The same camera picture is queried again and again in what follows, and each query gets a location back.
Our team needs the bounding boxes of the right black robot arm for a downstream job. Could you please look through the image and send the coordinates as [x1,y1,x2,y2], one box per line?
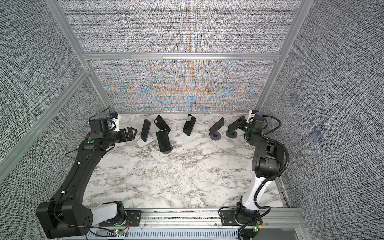
[235,115,289,225]

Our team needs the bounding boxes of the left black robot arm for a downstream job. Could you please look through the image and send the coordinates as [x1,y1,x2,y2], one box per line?
[36,127,138,239]

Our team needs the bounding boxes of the white stand far left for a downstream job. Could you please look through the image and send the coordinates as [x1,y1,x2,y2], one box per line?
[137,135,154,148]

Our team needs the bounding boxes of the dark green round phone stand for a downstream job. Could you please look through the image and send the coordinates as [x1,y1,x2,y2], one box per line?
[226,130,238,139]

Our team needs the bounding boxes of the blue-cased phone far left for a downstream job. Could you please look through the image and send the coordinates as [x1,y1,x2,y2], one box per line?
[141,119,151,142]

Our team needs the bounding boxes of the purple round phone stand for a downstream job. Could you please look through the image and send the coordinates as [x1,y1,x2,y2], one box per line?
[210,132,222,141]

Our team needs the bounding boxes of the black textured-back phone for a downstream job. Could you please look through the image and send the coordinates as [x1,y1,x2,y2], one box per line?
[154,115,171,134]

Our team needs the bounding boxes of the green-edged phone on round stand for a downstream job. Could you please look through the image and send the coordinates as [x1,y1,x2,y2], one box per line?
[156,130,172,152]

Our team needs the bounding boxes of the grey round stand front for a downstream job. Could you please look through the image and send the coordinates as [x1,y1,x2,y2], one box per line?
[162,149,172,154]

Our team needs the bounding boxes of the white stand behind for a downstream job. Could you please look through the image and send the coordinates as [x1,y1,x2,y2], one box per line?
[168,131,176,141]

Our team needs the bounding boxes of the white centre phone stand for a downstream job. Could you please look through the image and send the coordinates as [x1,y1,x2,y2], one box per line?
[179,132,196,143]

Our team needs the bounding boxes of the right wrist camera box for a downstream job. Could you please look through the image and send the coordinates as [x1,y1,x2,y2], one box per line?
[247,110,266,129]

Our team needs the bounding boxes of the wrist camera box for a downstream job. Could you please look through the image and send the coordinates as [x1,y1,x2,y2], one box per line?
[89,113,121,134]
[247,110,266,129]

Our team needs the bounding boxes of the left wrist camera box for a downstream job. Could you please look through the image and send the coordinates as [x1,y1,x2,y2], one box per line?
[89,113,121,134]

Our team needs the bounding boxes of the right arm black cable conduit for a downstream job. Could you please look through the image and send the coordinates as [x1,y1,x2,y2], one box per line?
[253,115,290,211]

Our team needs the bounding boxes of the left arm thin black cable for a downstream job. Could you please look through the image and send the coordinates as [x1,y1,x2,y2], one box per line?
[53,143,133,238]

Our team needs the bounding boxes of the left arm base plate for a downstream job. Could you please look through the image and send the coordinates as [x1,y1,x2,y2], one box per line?
[99,210,142,227]

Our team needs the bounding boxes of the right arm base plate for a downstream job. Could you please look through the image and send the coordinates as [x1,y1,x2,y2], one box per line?
[219,209,243,227]

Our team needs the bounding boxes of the aluminium front rail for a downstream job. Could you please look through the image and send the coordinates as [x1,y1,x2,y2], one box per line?
[77,208,311,240]

